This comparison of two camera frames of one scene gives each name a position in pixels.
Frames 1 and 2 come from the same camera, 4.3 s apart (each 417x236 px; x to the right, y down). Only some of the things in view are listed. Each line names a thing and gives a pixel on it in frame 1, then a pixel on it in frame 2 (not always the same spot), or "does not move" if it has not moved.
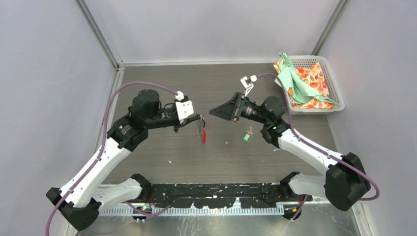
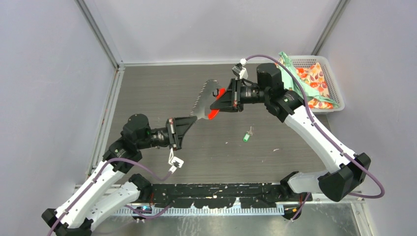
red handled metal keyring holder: [204, 135] → [210, 93]
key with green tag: [247, 135] does not move
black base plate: [224, 194] does not move
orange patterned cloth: [313, 76] does not move
